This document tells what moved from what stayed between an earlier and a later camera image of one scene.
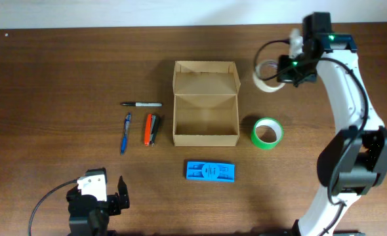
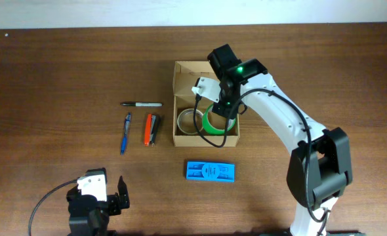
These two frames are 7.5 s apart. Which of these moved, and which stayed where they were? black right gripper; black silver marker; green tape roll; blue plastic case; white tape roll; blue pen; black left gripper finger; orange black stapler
Moved: green tape roll; white tape roll; black right gripper
Stayed: black left gripper finger; black silver marker; blue pen; orange black stapler; blue plastic case
